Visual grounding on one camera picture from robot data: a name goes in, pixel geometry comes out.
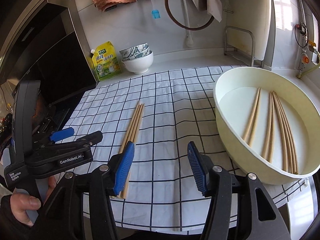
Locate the white ceramic bowl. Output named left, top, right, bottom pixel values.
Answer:
left=121, top=51, right=153, bottom=74

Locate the blue patterned bowl lower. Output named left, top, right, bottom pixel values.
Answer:
left=123, top=48, right=151, bottom=61

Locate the white cutting board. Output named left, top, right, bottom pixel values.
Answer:
left=227, top=0, right=271, bottom=60

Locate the white hanging rag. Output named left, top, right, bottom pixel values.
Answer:
left=207, top=0, right=222, bottom=22

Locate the black range hood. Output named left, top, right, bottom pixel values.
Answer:
left=1, top=0, right=98, bottom=102

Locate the blue patterned bowl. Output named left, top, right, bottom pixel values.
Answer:
left=123, top=48, right=151, bottom=61
left=119, top=43, right=149, bottom=59

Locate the cream round basin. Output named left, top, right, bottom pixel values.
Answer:
left=214, top=67, right=319, bottom=185

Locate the wooden chopstick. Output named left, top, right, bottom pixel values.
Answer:
left=127, top=103, right=143, bottom=142
left=120, top=103, right=145, bottom=199
left=119, top=101, right=140, bottom=154

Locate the white checkered cloth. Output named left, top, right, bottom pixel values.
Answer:
left=60, top=65, right=308, bottom=231

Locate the white long-handled brush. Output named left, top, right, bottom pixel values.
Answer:
left=182, top=0, right=194, bottom=48

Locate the person's left hand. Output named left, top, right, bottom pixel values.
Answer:
left=1, top=193, right=42, bottom=231

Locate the hanging peeler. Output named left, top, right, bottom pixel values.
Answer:
left=223, top=0, right=234, bottom=14

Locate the blue patterned bowl upper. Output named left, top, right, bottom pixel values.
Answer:
left=119, top=43, right=149, bottom=59

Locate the metal board rack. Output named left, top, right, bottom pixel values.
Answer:
left=223, top=25, right=264, bottom=68

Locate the blue silicone brush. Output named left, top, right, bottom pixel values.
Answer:
left=150, top=0, right=161, bottom=19

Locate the gas valve with hose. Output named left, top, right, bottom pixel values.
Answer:
left=294, top=0, right=319, bottom=79

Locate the yellow detergent refill pouch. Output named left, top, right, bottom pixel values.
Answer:
left=91, top=41, right=122, bottom=81

